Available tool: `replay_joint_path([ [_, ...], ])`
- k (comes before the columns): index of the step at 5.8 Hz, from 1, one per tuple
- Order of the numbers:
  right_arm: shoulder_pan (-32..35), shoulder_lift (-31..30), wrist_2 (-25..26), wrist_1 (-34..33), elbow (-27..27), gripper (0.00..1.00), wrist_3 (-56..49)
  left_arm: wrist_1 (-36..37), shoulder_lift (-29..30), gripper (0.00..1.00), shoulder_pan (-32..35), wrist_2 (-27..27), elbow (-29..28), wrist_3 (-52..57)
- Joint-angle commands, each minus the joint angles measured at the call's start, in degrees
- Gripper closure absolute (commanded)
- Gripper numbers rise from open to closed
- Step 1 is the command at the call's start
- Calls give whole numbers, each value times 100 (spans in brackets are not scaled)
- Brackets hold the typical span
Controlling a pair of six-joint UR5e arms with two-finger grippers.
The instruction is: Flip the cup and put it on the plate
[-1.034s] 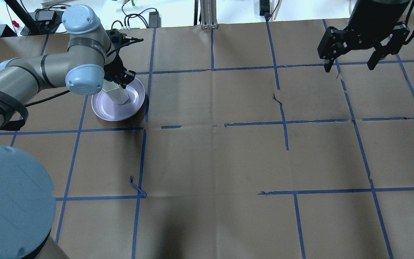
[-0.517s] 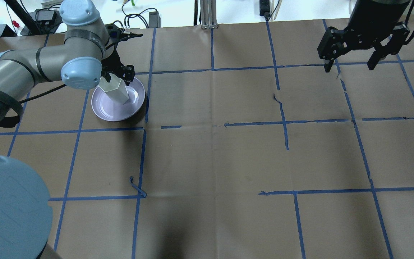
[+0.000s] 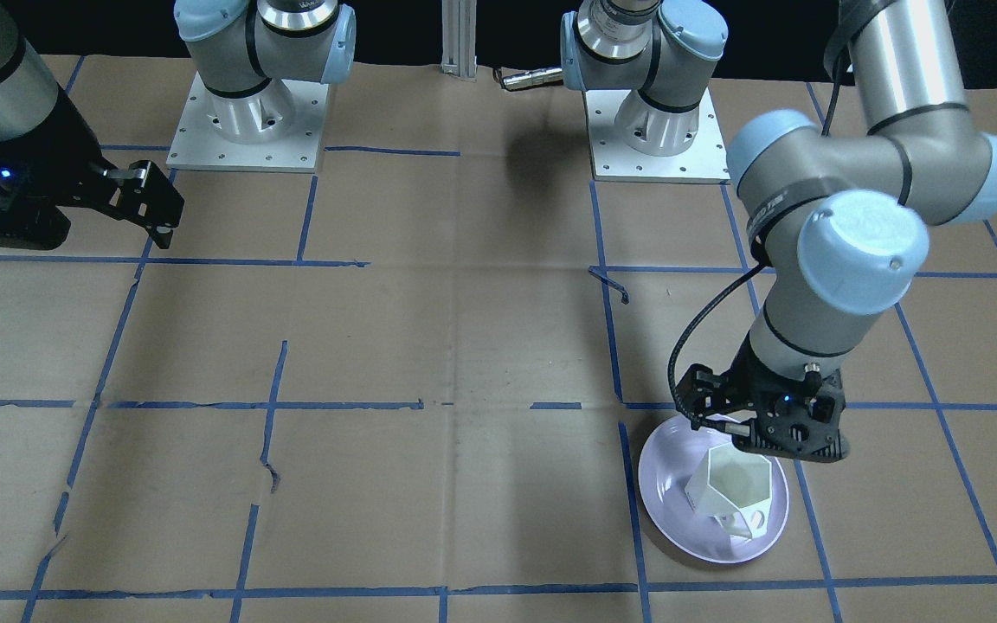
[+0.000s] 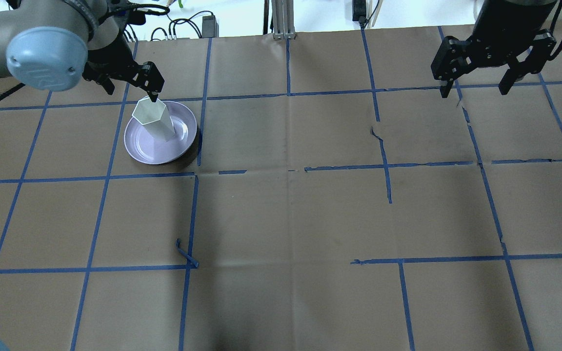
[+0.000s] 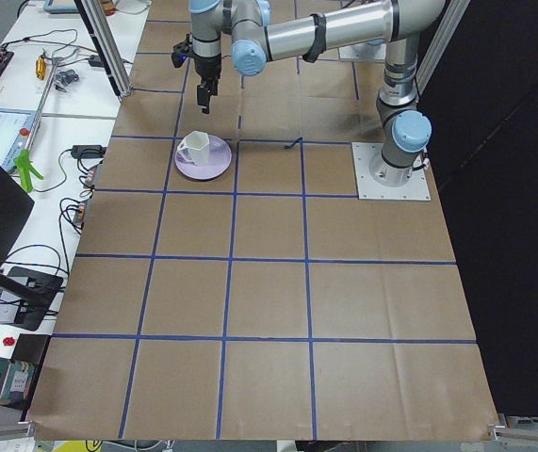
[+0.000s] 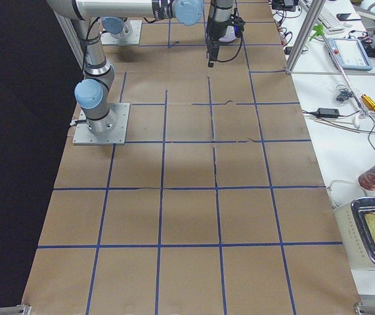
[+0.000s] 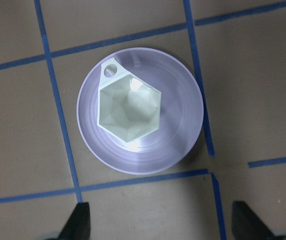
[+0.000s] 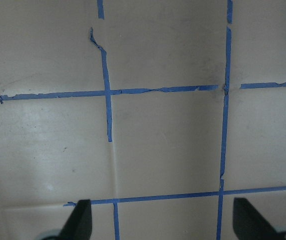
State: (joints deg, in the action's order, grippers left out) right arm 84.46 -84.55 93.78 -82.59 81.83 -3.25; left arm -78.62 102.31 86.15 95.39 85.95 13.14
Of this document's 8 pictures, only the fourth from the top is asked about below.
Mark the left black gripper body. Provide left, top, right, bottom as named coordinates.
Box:
left=82, top=41, right=139, bottom=95

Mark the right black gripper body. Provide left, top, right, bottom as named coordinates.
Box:
left=470, top=0, right=557, bottom=74

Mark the white faceted cup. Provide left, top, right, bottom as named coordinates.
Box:
left=132, top=97, right=176, bottom=142

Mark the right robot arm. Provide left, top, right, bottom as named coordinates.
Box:
left=467, top=0, right=562, bottom=95

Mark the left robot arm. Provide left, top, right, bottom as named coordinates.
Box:
left=0, top=0, right=170, bottom=101

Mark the lavender plate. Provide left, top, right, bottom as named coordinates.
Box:
left=123, top=101, right=198, bottom=165

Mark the black power adapter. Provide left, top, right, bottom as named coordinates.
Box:
left=201, top=14, right=220, bottom=38

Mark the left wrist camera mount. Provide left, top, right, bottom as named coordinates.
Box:
left=127, top=61, right=165, bottom=96

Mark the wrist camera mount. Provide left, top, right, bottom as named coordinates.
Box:
left=127, top=61, right=165, bottom=96
left=430, top=36, right=477, bottom=98

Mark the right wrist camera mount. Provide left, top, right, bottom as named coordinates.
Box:
left=430, top=36, right=477, bottom=98

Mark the aluminium frame post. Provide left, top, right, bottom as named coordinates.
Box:
left=269, top=0, right=296, bottom=40

